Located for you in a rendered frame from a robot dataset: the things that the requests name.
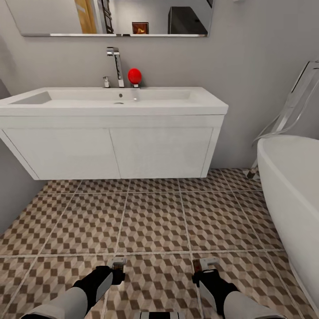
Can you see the furniture sink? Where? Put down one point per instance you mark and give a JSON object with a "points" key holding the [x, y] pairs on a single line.
{"points": [[94, 133]]}

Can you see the bathtub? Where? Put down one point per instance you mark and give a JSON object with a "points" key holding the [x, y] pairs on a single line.
{"points": [[289, 173]]}

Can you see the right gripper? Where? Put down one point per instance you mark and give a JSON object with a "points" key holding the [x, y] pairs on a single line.
{"points": [[197, 276]]}

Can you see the mousetrap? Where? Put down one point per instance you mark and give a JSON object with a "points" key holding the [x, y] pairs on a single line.
{"points": [[119, 267], [197, 266]]}

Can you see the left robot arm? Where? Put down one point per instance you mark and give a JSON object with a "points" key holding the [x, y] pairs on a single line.
{"points": [[76, 302]]}

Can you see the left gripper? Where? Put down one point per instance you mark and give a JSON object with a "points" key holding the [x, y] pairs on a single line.
{"points": [[118, 276]]}

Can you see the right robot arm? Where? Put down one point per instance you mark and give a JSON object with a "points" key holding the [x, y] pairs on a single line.
{"points": [[225, 298]]}

